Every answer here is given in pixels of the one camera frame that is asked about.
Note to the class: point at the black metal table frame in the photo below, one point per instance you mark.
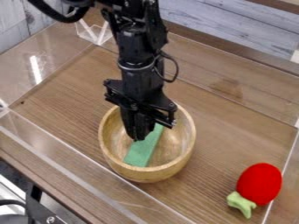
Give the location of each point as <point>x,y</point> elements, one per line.
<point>20,203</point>

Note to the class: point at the brown wooden bowl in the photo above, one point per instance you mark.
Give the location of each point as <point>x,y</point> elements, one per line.
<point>150,160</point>

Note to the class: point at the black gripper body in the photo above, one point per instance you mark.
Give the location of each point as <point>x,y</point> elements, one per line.
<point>138,92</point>

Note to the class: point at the clear acrylic fence panel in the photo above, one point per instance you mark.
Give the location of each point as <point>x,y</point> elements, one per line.
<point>68,149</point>

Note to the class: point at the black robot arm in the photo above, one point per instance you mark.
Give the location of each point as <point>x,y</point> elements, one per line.
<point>140,35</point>

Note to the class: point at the green rectangular block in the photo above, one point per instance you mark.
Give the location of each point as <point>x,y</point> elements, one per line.
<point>140,150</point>

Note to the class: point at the red plush radish toy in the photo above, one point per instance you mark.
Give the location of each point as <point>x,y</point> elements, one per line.
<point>257,187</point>

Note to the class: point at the clear acrylic corner bracket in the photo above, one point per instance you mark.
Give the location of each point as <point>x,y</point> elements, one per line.
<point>92,29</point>

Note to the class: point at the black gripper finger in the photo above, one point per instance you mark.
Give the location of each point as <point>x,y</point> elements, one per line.
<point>145,125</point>
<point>129,122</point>

